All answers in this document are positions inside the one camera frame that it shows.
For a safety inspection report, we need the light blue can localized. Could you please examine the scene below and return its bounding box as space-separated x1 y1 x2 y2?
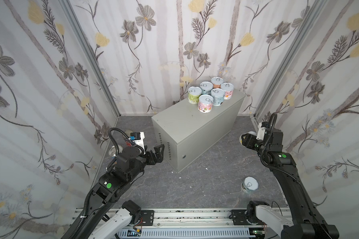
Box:
210 88 225 106

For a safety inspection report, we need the yellow labelled can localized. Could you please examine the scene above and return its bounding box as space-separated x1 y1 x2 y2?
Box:
239 131 257 147

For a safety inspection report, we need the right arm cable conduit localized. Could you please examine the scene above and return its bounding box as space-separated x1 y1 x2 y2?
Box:
258 113 301 184

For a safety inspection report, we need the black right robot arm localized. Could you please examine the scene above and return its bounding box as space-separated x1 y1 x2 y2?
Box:
240 128 340 239

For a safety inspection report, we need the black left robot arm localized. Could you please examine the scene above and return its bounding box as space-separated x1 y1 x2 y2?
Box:
62 144 165 239

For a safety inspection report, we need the pink fruit labelled can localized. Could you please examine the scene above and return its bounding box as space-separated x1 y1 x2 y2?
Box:
220 82 234 100

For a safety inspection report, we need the green labelled can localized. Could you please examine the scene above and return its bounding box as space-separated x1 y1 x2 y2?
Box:
187 87 202 104

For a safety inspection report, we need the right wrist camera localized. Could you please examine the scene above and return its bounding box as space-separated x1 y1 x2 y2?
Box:
256 121 270 140

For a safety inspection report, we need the white slotted cable duct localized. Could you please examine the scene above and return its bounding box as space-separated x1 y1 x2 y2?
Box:
117 228 255 239

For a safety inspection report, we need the orange labelled can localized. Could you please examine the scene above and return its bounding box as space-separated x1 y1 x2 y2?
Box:
210 77 224 89

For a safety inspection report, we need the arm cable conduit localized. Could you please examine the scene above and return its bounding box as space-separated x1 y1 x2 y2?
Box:
108 127 132 157
258 113 301 184

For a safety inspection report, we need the white-lid can front right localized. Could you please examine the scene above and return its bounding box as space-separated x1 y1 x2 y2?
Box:
241 176 259 192

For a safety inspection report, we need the teal labelled white-lid can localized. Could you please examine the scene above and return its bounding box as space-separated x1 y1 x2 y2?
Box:
199 82 213 95

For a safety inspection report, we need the blue labelled tin can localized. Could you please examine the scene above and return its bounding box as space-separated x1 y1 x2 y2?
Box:
108 146 118 157

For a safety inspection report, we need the grey metal cabinet box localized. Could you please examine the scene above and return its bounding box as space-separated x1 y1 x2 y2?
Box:
152 91 245 172

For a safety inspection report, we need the dark blue tomato can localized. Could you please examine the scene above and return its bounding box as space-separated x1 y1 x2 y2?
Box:
125 129 133 137

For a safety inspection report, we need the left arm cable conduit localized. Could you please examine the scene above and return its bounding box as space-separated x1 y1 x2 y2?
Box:
108 127 132 157

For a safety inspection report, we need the pink labelled white-lid can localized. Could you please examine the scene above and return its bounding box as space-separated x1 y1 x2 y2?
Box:
197 94 213 113

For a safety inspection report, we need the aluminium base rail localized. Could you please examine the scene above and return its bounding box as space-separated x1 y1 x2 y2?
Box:
71 207 291 239

